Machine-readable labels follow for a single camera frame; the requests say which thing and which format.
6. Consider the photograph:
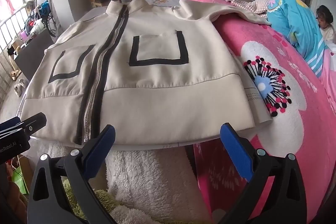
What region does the beige slipper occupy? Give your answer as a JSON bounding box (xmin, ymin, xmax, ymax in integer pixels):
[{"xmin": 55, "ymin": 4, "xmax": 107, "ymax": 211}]
[{"xmin": 14, "ymin": 79, "xmax": 28, "ymax": 97}]

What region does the pink checked cloth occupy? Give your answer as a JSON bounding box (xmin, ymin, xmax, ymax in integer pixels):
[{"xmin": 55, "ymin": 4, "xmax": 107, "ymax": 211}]
[{"xmin": 231, "ymin": 0, "xmax": 275, "ymax": 17}]

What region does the beige zip jacket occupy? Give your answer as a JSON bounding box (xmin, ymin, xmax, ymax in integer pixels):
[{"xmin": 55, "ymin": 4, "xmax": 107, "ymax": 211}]
[{"xmin": 20, "ymin": 0, "xmax": 272, "ymax": 147}]

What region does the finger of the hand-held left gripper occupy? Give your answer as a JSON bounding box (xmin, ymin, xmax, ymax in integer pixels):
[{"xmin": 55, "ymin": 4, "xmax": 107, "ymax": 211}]
[
  {"xmin": 16, "ymin": 112, "xmax": 48, "ymax": 135},
  {"xmin": 0, "ymin": 117, "xmax": 23, "ymax": 136}
]

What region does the green fluffy mat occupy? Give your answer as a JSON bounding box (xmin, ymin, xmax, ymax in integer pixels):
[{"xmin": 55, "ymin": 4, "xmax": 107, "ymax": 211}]
[{"xmin": 62, "ymin": 179, "xmax": 124, "ymax": 224}]

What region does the dark cabinet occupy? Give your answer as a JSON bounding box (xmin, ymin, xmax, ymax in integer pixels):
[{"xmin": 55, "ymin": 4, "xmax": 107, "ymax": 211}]
[{"xmin": 13, "ymin": 28, "xmax": 61, "ymax": 80}]

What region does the green bag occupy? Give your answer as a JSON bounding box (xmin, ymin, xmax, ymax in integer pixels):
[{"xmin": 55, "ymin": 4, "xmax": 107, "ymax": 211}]
[{"xmin": 10, "ymin": 156, "xmax": 33, "ymax": 195}]

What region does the black bicycle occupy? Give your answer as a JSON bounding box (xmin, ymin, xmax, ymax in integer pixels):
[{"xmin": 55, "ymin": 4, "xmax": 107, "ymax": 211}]
[{"xmin": 39, "ymin": 1, "xmax": 58, "ymax": 37}]

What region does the white fluffy blanket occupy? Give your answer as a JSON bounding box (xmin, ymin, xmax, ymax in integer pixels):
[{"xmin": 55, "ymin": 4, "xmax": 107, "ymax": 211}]
[{"xmin": 47, "ymin": 145, "xmax": 210, "ymax": 224}]

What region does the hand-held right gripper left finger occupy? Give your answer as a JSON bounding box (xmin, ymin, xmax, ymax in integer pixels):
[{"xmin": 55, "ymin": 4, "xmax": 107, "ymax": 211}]
[{"xmin": 27, "ymin": 124, "xmax": 116, "ymax": 224}]

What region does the metal railing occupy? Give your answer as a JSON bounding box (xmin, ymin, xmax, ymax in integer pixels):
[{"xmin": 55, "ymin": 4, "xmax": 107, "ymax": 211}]
[{"xmin": 0, "ymin": 7, "xmax": 29, "ymax": 101}]

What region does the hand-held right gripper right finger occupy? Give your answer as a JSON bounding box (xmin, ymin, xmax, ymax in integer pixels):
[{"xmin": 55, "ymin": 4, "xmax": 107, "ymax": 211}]
[{"xmin": 218, "ymin": 123, "xmax": 307, "ymax": 224}]

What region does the blue cartoon quilt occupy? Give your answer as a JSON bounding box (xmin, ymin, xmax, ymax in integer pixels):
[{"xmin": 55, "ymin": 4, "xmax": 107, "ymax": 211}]
[{"xmin": 265, "ymin": 0, "xmax": 330, "ymax": 79}]

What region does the pink floral blanket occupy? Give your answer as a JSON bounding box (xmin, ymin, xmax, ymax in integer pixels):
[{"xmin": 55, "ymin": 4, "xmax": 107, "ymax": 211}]
[{"xmin": 180, "ymin": 0, "xmax": 336, "ymax": 224}]

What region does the pink hanging cloth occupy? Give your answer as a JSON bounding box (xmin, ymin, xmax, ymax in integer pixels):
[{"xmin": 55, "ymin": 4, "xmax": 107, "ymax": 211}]
[{"xmin": 0, "ymin": 0, "xmax": 16, "ymax": 14}]

